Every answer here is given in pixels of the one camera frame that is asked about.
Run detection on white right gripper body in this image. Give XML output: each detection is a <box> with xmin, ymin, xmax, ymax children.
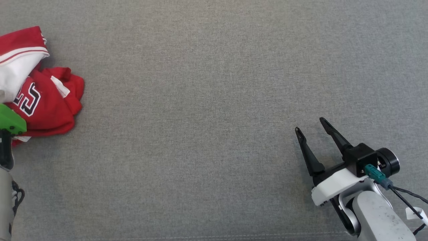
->
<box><xmin>311</xmin><ymin>162</ymin><xmax>368</xmax><ymax>206</ymax></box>

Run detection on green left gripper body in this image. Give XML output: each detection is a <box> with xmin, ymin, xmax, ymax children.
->
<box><xmin>0</xmin><ymin>104</ymin><xmax>27</xmax><ymax>169</ymax></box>

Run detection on white label tag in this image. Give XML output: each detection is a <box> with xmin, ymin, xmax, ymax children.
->
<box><xmin>406</xmin><ymin>207</ymin><xmax>428</xmax><ymax>220</ymax></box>

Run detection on black cable with teal plug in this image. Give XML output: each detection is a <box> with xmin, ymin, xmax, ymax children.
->
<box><xmin>364</xmin><ymin>164</ymin><xmax>428</xmax><ymax>235</ymax></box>
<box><xmin>11</xmin><ymin>180</ymin><xmax>25</xmax><ymax>216</ymax></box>

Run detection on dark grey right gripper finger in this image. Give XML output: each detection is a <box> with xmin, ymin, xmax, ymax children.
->
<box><xmin>319</xmin><ymin>117</ymin><xmax>353</xmax><ymax>154</ymax></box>
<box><xmin>295</xmin><ymin>127</ymin><xmax>325</xmax><ymax>177</ymax></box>

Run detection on red Bulls jersey white sleeves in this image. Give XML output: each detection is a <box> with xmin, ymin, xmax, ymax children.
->
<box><xmin>0</xmin><ymin>26</ymin><xmax>85</xmax><ymax>147</ymax></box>

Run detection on grey fabric sofa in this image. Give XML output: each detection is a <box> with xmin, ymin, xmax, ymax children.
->
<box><xmin>0</xmin><ymin>0</ymin><xmax>428</xmax><ymax>241</ymax></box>

